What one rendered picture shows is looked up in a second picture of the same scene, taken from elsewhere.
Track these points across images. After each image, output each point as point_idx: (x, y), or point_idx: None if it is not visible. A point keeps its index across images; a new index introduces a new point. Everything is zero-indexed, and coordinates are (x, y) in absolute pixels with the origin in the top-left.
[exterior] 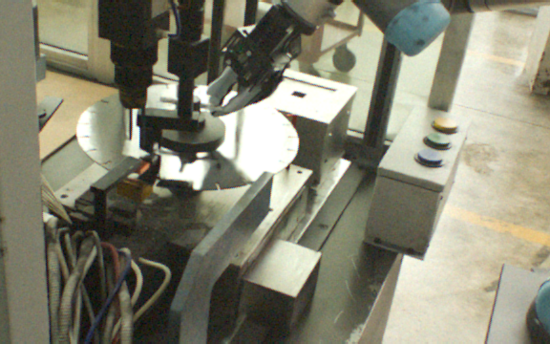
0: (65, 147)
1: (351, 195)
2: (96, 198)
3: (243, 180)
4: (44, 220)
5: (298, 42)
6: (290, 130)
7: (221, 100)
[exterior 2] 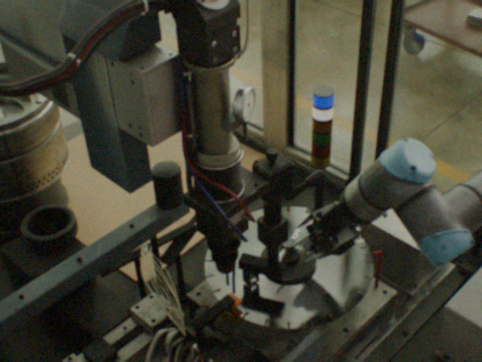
0: None
1: (442, 303)
2: (195, 330)
3: None
4: (178, 317)
5: None
6: (370, 269)
7: (310, 246)
